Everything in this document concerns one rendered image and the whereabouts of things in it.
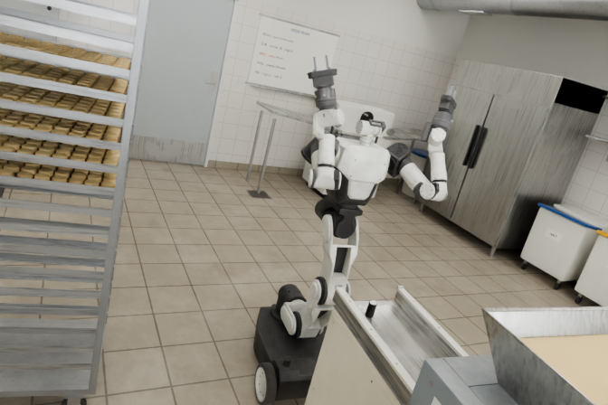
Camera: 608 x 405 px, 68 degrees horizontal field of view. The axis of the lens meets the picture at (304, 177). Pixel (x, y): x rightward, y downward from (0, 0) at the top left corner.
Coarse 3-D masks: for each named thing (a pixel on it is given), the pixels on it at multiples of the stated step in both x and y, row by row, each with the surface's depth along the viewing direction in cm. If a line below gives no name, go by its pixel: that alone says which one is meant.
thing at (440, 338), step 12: (396, 288) 188; (396, 300) 187; (408, 300) 180; (408, 312) 179; (420, 312) 173; (420, 324) 172; (432, 324) 166; (432, 336) 165; (444, 336) 160; (444, 348) 159; (456, 348) 155
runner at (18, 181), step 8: (0, 176) 160; (8, 176) 160; (16, 176) 161; (16, 184) 162; (24, 184) 163; (32, 184) 163; (40, 184) 164; (48, 184) 165; (56, 184) 166; (64, 184) 167; (72, 184) 168; (80, 184) 168; (88, 192) 170; (96, 192) 171; (104, 192) 172; (112, 192) 173
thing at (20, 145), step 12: (0, 144) 166; (12, 144) 167; (24, 144) 170; (36, 144) 174; (48, 144) 176; (60, 144) 184; (72, 144) 184; (60, 156) 166; (72, 156) 169; (84, 156) 175; (96, 156) 176; (108, 156) 179
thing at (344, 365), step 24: (336, 312) 171; (384, 312) 178; (336, 336) 169; (384, 336) 162; (408, 336) 166; (336, 360) 167; (360, 360) 153; (408, 360) 152; (312, 384) 182; (336, 384) 165; (360, 384) 151; (384, 384) 140
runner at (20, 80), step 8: (0, 72) 149; (0, 80) 150; (8, 80) 151; (16, 80) 151; (24, 80) 152; (32, 80) 153; (40, 80) 153; (48, 80) 154; (40, 88) 154; (48, 88) 155; (56, 88) 155; (64, 88) 156; (72, 88) 157; (80, 88) 157; (88, 88) 158; (88, 96) 159; (96, 96) 160; (104, 96) 161; (112, 96) 161; (120, 96) 162
